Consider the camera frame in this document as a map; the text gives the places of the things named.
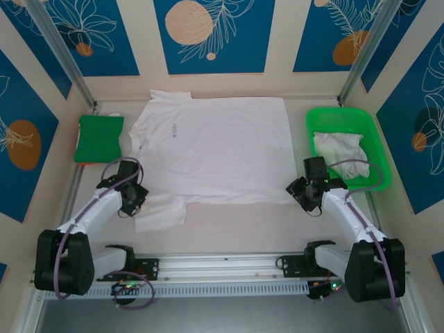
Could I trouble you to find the large white t-shirt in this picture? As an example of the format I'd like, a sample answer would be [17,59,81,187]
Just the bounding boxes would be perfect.
[128,89,296,233]

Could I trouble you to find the small circuit board green LED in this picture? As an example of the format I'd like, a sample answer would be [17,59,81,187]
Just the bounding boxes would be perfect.
[110,280,144,296]
[307,280,346,302]

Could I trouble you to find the folded green t-shirt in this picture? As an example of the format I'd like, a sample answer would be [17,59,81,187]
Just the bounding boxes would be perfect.
[74,114,125,164]

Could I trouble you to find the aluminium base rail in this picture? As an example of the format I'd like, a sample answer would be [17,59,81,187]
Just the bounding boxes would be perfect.
[33,254,412,284]

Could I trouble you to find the aluminium side rail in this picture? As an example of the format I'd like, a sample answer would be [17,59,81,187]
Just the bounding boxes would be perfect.
[62,164,85,228]
[366,194,386,232]

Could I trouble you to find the green plastic basket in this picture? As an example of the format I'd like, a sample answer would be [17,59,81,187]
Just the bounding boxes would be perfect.
[305,106,393,192]

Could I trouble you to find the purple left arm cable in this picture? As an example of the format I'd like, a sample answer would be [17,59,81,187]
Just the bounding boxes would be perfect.
[53,157,156,309]

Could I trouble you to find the blue floral wall panel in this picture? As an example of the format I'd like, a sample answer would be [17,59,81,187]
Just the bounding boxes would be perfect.
[376,34,444,215]
[44,0,141,78]
[153,0,277,75]
[360,0,444,94]
[0,0,73,101]
[0,50,60,223]
[293,0,382,74]

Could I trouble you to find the aluminium frame post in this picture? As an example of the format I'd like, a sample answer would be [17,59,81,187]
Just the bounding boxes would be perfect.
[26,0,99,112]
[336,0,393,107]

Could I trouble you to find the crumpled white t-shirt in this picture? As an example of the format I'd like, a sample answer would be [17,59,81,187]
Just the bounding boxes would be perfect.
[313,130,370,180]

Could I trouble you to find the grey slotted cable duct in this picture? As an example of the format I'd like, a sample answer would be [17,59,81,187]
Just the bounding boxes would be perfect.
[44,280,309,299]

